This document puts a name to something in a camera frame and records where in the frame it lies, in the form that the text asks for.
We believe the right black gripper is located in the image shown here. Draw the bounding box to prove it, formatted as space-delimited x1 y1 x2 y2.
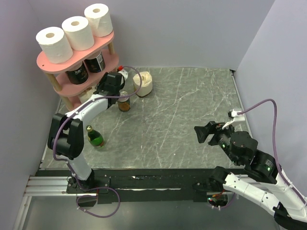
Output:
193 119 240 164

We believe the beige paper roll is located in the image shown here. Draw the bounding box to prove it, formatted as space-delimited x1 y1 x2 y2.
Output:
132 71 153 98

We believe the black paper roll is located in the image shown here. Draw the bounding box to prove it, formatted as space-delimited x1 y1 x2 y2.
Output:
65 62 88 85

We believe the white paper roll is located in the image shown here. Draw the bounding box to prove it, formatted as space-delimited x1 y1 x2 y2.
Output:
84 3 113 37
61 16 94 51
35 27 73 64

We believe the printed paper roll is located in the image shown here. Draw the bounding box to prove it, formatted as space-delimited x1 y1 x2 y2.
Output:
78 87 96 104

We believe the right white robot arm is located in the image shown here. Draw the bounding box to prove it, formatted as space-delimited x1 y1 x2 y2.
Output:
194 121 307 230

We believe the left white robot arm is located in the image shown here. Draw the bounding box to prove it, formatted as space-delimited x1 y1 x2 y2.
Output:
47 72 126 193

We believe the pink three-tier shelf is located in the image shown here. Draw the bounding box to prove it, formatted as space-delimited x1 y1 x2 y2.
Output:
36 32 119 111

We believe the food tin can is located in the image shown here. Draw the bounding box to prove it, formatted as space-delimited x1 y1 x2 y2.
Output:
117 91 130 112

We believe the green glass bottle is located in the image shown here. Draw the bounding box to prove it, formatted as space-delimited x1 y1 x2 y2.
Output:
86 125 105 148

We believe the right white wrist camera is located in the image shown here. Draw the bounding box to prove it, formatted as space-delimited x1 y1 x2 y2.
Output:
222 108 245 129

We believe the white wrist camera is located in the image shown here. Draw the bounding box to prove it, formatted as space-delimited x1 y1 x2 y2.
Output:
222 108 245 129
117 66 129 80

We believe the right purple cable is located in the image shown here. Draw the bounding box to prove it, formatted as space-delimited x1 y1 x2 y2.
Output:
239 98 307 207

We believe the purple cable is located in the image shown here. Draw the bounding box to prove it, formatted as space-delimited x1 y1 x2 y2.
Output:
52 66 143 219
239 98 307 207

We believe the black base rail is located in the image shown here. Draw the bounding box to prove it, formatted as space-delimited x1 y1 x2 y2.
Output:
66 169 255 205

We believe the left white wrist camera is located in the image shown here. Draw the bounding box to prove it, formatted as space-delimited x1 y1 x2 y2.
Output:
117 66 129 80

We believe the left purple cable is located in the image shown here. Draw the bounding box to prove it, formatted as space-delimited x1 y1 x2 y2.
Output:
52 66 143 219

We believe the aluminium frame rail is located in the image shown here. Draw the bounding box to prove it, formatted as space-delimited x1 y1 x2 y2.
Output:
12 174 72 230

